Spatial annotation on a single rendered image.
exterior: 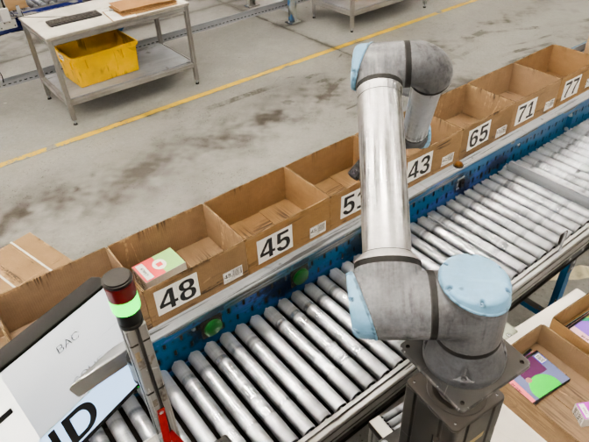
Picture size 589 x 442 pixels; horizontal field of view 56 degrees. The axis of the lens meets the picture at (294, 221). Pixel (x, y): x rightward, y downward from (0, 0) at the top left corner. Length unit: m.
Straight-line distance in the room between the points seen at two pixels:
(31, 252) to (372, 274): 2.81
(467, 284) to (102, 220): 3.14
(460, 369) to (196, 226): 1.23
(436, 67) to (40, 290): 1.43
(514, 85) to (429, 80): 1.95
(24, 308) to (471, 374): 1.43
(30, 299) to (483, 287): 1.46
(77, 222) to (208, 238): 1.95
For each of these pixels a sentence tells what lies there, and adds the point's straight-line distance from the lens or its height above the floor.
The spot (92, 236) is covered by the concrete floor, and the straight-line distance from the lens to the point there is 3.90.
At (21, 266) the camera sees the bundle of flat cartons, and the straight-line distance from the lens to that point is 3.65.
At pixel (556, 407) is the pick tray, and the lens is 1.96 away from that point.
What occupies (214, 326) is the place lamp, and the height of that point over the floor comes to 0.82.
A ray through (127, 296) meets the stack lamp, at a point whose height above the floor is 1.63.
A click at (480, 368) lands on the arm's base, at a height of 1.27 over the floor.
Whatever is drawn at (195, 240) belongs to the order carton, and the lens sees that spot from 2.22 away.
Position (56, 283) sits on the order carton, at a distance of 2.06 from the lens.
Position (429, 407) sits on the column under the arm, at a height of 1.07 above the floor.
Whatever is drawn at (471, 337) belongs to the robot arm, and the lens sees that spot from 1.24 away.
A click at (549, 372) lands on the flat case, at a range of 2.01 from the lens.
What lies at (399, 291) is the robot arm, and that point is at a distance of 1.18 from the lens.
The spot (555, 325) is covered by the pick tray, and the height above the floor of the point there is 0.82.
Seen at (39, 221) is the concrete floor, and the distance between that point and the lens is 4.20.
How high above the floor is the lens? 2.29
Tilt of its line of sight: 38 degrees down
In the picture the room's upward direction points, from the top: 3 degrees counter-clockwise
